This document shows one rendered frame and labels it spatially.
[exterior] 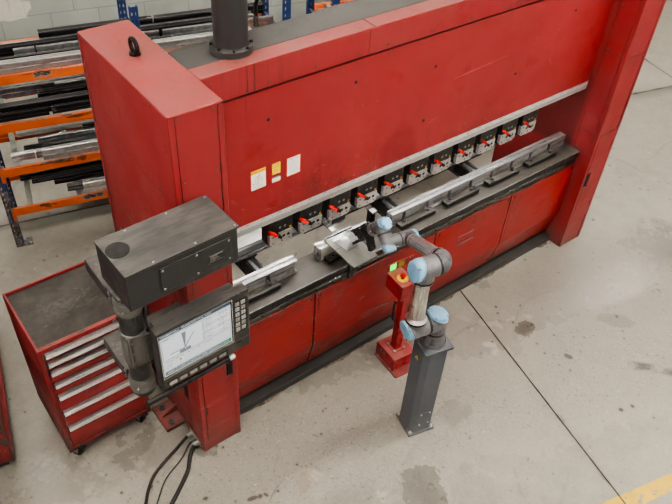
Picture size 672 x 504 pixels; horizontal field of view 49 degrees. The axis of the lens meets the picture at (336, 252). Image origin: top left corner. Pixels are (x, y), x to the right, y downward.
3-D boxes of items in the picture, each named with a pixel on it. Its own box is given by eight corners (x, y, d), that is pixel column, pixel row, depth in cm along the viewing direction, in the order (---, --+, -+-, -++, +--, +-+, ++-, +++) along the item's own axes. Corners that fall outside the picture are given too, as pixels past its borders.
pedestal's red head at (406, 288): (400, 302, 442) (403, 281, 430) (384, 286, 452) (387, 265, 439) (426, 290, 451) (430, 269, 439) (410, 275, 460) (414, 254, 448)
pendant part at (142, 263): (149, 417, 320) (121, 278, 263) (122, 380, 334) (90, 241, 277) (245, 362, 346) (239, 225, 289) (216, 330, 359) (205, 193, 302)
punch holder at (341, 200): (328, 221, 414) (330, 198, 403) (319, 213, 419) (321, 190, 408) (349, 212, 421) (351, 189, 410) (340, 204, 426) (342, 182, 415)
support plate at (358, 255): (353, 268, 414) (353, 267, 413) (325, 242, 428) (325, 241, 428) (377, 256, 422) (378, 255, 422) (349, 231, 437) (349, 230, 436)
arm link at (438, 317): (450, 332, 397) (454, 315, 388) (429, 339, 393) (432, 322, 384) (438, 317, 405) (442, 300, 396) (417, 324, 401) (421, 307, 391)
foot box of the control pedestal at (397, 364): (395, 379, 482) (397, 367, 474) (373, 353, 497) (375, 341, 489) (419, 366, 490) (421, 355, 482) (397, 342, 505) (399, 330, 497)
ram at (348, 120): (210, 249, 367) (199, 111, 313) (202, 240, 372) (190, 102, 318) (586, 88, 511) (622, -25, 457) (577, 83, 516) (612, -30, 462)
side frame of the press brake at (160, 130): (205, 452, 433) (167, 118, 279) (139, 360, 481) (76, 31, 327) (241, 431, 445) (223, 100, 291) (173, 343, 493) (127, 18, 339)
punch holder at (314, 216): (299, 234, 404) (300, 211, 393) (291, 226, 409) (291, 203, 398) (321, 225, 412) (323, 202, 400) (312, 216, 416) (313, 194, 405)
